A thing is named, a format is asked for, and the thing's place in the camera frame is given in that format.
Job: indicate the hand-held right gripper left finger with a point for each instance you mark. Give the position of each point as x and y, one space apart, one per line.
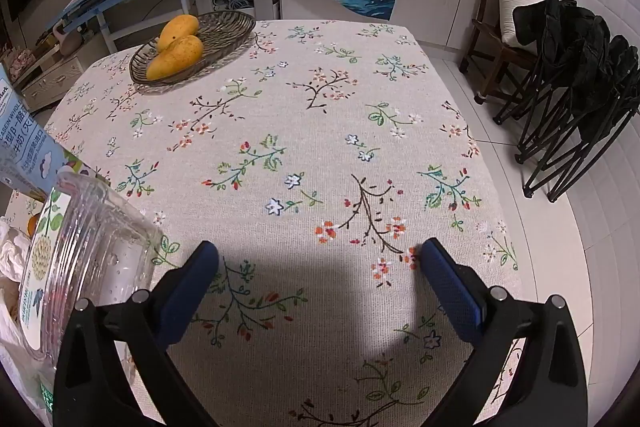
190 287

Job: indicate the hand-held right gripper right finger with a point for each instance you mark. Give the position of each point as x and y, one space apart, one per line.
452 292

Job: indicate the clear plastic container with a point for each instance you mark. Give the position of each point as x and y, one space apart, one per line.
100 247

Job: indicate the light blue milk carton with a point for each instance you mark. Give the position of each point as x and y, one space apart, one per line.
30 147

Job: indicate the floral tablecloth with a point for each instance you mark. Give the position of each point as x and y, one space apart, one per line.
310 147

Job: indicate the black folding chair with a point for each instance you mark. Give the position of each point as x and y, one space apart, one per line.
560 142

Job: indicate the white plastic bag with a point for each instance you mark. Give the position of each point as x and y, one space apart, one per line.
15 347

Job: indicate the long yellow mango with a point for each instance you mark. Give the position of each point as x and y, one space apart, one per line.
175 57

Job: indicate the wooden chair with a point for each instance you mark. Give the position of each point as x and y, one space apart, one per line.
482 57

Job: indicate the white television cabinet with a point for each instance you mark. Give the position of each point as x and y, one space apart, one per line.
50 82

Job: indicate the round yellow mango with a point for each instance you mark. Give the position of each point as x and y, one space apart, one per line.
177 29

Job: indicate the pink kettlebell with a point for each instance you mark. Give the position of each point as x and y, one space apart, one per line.
70 42

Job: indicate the black jacket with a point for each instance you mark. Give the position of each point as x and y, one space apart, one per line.
570 37

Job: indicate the pink items on cabinet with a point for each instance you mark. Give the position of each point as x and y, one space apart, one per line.
22 59

